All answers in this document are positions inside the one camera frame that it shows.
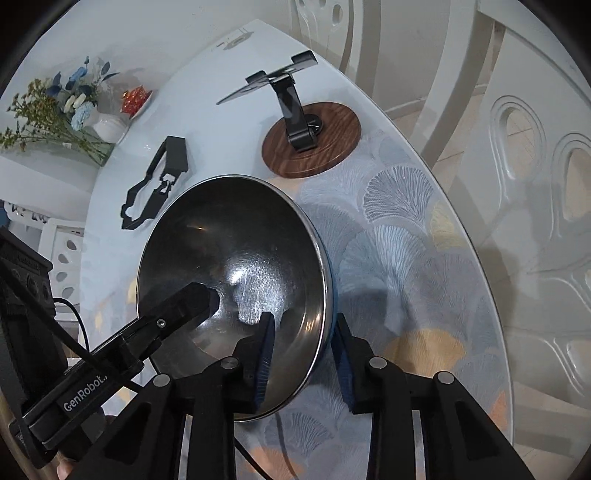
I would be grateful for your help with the red teapot ornament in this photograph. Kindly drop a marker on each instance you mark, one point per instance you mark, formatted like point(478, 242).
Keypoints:
point(134, 100)

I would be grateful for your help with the person's hand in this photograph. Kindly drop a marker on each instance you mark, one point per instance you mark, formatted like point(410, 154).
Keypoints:
point(64, 469)

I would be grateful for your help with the white flower vase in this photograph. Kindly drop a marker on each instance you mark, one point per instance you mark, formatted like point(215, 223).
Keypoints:
point(110, 128)

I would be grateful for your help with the scallop patterned tablecloth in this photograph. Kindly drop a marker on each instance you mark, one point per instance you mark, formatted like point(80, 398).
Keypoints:
point(410, 283)

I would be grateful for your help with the glass vase with flowers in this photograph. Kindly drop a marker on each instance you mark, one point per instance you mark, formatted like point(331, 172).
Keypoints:
point(59, 111)

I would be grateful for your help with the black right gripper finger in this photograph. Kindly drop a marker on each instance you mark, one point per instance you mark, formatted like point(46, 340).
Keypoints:
point(189, 307)

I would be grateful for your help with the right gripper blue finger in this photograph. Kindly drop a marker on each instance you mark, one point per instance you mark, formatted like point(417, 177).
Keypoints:
point(260, 356)
point(348, 352)

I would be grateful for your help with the wooden base phone stand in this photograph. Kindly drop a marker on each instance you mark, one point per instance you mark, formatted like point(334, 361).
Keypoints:
point(309, 139)

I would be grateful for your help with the blue steel bowl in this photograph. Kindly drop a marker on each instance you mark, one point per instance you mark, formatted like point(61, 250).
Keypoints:
point(247, 240)

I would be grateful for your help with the white dining chair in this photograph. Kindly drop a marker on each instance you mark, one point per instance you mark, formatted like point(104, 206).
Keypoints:
point(523, 194)
point(61, 243)

